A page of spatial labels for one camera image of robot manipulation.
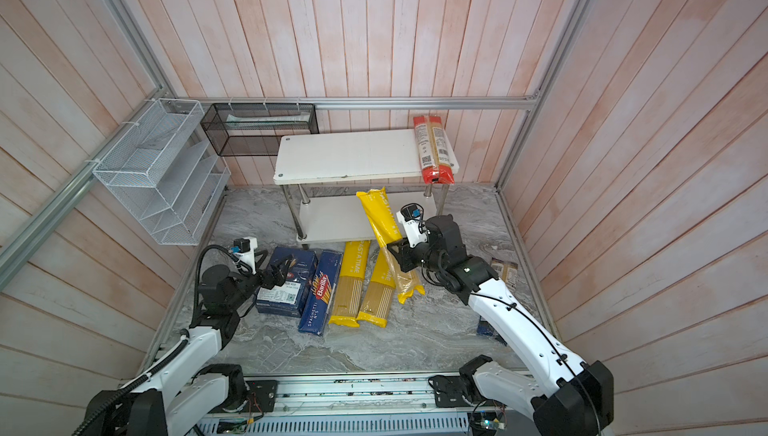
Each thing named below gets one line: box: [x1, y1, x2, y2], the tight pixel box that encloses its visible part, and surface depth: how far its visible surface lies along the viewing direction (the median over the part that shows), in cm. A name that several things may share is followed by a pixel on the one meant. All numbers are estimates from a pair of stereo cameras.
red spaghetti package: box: [414, 116, 455, 185], surface depth 78 cm
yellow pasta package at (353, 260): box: [328, 240, 370, 328], surface depth 92 cm
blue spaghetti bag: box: [298, 250, 343, 337], surface depth 90 cm
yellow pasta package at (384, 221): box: [356, 187, 425, 304], surface depth 75 cm
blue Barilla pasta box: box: [256, 247, 318, 318], surface depth 85 cm
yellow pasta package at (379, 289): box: [356, 248, 396, 328], surface depth 90 cm
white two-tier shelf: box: [273, 129, 450, 243], surface depth 85 cm
